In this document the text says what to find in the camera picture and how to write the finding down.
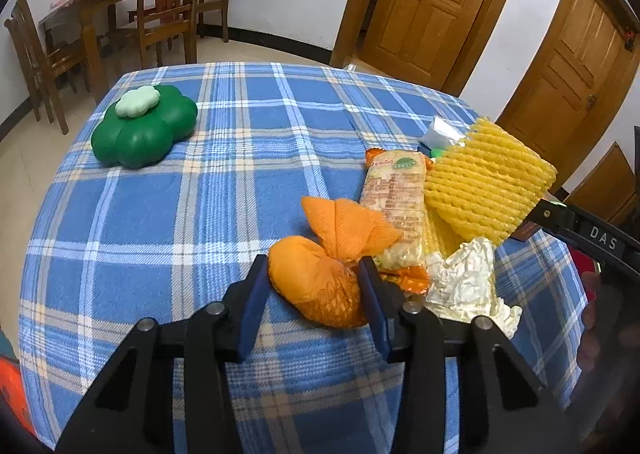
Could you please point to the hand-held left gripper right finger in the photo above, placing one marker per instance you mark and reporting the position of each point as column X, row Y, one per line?
column 375, row 304

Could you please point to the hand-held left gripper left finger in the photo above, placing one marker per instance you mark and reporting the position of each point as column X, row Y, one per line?
column 252, row 304

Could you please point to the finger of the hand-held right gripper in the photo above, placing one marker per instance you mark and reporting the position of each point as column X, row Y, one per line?
column 545, row 214

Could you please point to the yellow foam fruit net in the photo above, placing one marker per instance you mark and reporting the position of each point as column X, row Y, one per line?
column 490, row 184

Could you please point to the orange net bag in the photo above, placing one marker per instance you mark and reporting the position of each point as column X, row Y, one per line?
column 310, row 279

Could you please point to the white tissue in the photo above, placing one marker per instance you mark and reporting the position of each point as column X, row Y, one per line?
column 465, row 279

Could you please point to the clear snack packet orange ends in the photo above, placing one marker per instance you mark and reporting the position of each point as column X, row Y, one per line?
column 395, row 204

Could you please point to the person's right hand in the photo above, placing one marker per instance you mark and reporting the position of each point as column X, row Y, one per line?
column 590, row 314

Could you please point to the small brown card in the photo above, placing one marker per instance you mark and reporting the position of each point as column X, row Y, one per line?
column 527, row 232

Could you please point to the wooden door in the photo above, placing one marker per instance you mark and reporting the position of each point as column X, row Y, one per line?
column 575, row 64
column 425, row 9
column 602, row 184

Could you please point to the blue plaid tablecloth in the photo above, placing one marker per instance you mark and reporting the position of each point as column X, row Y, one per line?
column 175, row 214

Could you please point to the small green object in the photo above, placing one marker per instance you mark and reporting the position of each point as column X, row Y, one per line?
column 437, row 152

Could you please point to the small white packet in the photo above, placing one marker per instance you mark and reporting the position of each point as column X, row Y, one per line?
column 440, row 131

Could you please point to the green flower-shaped container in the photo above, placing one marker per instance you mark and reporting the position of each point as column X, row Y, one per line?
column 145, row 134

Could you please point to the red orange object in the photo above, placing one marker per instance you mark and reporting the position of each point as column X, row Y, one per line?
column 12, row 389

